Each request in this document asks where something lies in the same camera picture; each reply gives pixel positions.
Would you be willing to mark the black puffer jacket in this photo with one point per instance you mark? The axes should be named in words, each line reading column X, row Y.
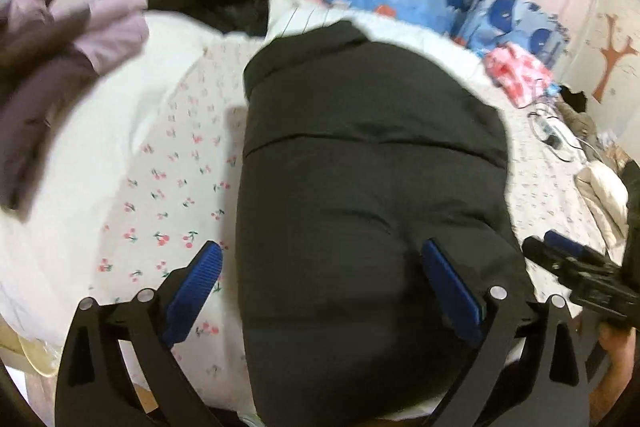
column 356, row 153

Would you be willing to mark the cherry print bed sheet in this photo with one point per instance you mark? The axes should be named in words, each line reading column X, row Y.
column 181, row 190

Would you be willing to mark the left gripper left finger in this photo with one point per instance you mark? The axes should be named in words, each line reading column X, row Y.
column 94, row 387

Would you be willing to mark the pink checked cloth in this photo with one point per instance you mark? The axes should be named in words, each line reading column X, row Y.
column 521, row 76

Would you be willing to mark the person right hand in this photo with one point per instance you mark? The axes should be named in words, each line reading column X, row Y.
column 620, row 346

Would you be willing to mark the brown plush toy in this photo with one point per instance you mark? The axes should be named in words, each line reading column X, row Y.
column 572, row 107

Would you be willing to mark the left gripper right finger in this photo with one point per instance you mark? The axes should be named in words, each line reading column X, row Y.
column 525, row 368

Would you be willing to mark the purple lilac jacket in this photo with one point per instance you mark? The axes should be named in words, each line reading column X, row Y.
column 48, row 58

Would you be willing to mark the white power strip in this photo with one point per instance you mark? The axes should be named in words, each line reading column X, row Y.
column 543, row 131

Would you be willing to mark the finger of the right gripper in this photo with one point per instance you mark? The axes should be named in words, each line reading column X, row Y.
column 562, row 243

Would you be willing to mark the cream folded jacket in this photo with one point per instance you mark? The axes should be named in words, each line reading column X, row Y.
column 606, row 197

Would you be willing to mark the tree wall sticker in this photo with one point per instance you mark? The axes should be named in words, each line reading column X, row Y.
column 611, row 56

